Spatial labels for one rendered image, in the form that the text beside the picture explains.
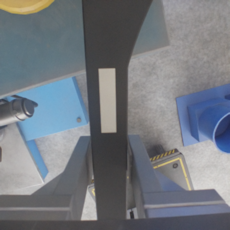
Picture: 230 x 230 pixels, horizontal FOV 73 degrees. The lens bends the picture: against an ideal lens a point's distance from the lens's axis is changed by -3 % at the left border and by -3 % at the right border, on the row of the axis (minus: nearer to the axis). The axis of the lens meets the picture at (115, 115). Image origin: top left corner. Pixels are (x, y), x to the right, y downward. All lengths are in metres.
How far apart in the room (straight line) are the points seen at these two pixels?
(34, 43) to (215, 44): 1.38
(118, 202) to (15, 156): 1.34
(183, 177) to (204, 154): 0.46
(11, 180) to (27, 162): 0.24
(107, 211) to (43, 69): 0.17
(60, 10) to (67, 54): 0.04
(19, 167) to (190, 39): 1.65
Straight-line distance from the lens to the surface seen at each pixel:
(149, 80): 1.29
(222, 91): 1.53
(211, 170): 1.80
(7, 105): 0.90
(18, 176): 1.57
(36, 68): 0.21
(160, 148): 1.32
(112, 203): 0.17
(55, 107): 1.23
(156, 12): 0.21
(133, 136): 0.15
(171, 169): 1.20
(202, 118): 1.28
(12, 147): 1.45
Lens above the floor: 1.25
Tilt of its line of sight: 74 degrees down
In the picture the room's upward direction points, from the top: 176 degrees clockwise
